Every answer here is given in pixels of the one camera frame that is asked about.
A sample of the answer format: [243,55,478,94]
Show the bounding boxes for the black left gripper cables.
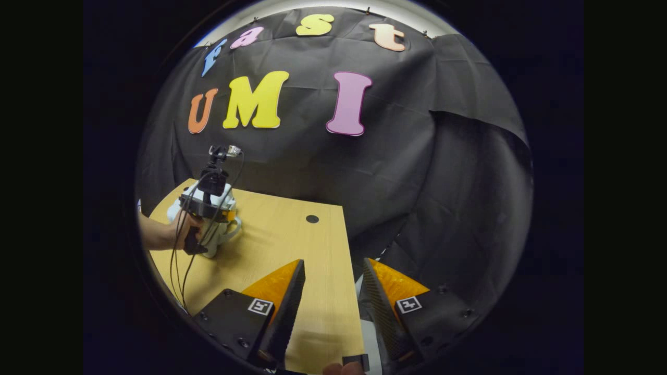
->
[168,151,245,313]

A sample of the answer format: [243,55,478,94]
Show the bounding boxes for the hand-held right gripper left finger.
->
[193,258,306,368]

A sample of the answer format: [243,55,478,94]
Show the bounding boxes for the light blue suitcase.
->
[166,181,243,259]

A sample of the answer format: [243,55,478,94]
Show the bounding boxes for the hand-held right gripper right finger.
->
[357,257,478,366]

